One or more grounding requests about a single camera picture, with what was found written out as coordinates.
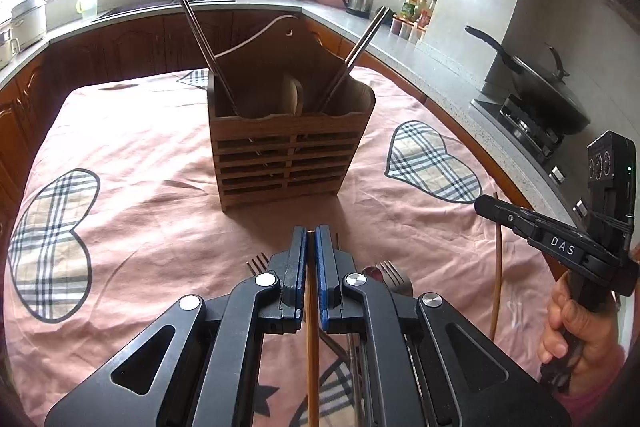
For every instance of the dark chopsticks in holder left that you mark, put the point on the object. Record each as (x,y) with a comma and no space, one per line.
(207,51)

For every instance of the chopsticks in holder right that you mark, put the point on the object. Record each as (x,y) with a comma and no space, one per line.
(351,59)

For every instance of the brown wooden chopstick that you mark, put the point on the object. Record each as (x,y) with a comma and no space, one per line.
(312,333)

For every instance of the large steel fork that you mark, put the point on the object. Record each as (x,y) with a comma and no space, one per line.
(395,279)

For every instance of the gas stove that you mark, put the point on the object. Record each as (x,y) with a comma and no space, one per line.
(512,118)

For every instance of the white cylindrical cooker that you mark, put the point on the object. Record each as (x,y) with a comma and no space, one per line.
(28,22)

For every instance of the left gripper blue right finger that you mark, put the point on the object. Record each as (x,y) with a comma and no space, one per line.
(423,362)

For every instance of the wooden utensil holder box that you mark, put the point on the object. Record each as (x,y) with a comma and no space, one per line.
(284,119)

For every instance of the black wok with handle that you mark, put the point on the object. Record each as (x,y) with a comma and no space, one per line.
(544,93)

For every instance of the steel spoon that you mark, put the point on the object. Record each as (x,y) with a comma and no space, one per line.
(373,272)

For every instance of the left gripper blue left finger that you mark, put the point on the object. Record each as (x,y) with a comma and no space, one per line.
(197,364)

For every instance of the red-dotted wooden chopstick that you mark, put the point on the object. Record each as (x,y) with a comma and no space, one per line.
(496,292)

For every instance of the condiment bottles group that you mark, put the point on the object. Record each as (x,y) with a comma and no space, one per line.
(413,19)

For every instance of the person right hand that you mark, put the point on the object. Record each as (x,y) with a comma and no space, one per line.
(602,363)

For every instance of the pink heart-patterned tablecloth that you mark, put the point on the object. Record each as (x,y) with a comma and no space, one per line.
(121,217)

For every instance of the green white plastic jug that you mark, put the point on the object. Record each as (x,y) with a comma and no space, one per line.
(87,9)

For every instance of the small steel fork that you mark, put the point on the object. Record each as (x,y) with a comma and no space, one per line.
(258,264)

